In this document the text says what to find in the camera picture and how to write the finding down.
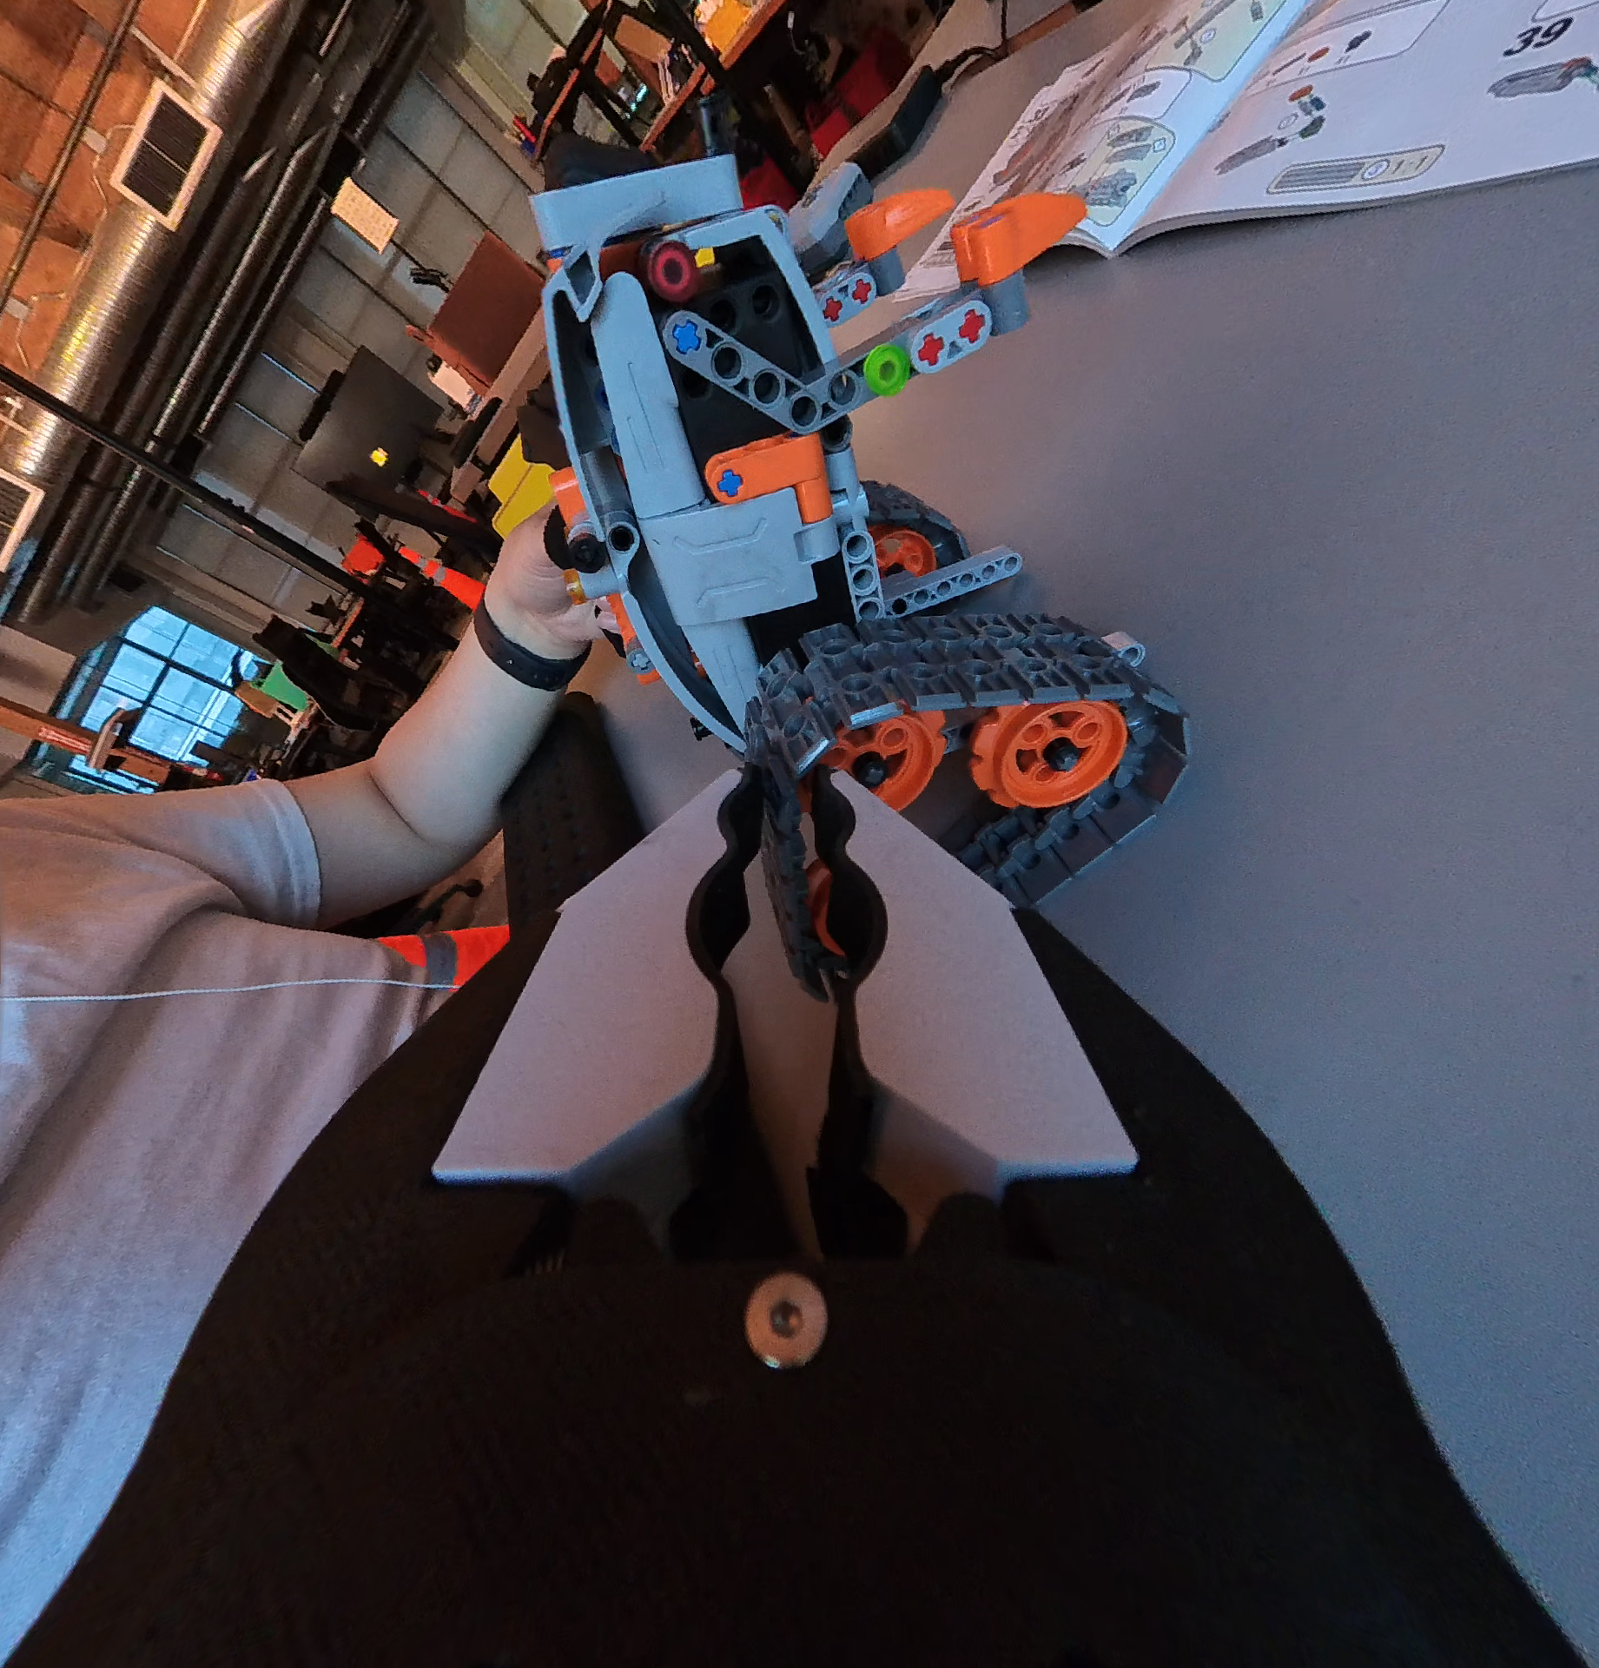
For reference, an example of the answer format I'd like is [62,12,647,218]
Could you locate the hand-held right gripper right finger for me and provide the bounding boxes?
[812,771,1140,1242]

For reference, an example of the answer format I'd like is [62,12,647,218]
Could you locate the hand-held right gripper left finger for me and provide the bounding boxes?
[429,769,758,1233]

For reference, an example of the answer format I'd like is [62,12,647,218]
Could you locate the grey orange tracked toy robot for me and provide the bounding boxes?
[526,94,1196,1006]

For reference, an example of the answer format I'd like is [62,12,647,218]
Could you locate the person's left forearm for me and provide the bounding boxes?
[286,626,580,929]

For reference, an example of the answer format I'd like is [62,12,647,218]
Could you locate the grey desk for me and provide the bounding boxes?
[572,0,1599,1668]

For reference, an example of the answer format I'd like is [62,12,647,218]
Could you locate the person's left hand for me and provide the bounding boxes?
[485,499,624,659]

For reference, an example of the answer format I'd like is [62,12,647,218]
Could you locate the brown board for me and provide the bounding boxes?
[433,233,550,395]

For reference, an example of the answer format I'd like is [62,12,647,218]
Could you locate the orange reflective safety cone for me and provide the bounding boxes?
[373,916,518,995]

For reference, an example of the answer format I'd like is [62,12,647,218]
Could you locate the black perforated chair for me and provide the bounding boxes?
[498,691,649,942]

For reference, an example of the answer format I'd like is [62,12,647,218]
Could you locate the white paper sign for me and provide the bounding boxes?
[328,175,407,255]

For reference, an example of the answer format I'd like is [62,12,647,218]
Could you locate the black power adapter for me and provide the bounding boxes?
[859,64,956,157]

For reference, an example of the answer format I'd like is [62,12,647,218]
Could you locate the yellow storage bin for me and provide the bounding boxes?
[487,434,570,542]

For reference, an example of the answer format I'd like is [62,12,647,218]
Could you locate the black screen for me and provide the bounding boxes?
[289,343,448,496]

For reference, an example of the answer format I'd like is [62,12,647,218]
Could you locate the black wristband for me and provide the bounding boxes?
[470,596,597,695]

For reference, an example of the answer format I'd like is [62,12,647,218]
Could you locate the paned window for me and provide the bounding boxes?
[81,604,252,773]

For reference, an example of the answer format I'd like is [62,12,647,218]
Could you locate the open instruction booklet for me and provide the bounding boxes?
[902,0,1599,259]

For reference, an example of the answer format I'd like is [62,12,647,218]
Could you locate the thin white cord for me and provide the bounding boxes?
[0,976,455,1006]

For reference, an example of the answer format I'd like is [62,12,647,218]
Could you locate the silver air duct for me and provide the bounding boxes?
[0,0,403,628]

